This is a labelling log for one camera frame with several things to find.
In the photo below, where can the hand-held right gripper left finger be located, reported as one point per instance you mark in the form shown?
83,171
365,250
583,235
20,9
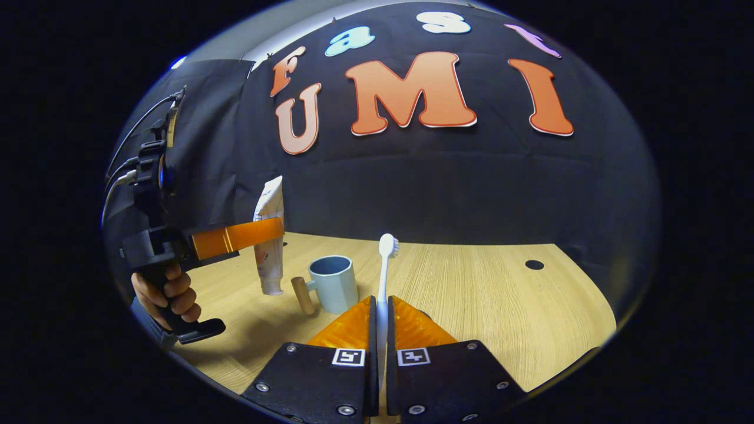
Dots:
373,353

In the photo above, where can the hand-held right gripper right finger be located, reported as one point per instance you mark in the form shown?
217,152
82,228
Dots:
390,383

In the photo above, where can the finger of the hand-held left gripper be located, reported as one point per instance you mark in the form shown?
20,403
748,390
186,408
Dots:
235,237

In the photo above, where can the white toothpaste tube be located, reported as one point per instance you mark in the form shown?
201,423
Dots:
270,206

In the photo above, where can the white toothbrush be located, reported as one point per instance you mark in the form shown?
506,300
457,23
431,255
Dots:
384,277

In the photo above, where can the black backdrop cloth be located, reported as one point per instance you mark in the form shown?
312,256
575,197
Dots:
442,188

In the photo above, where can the ceiling light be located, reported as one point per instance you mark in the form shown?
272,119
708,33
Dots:
178,62

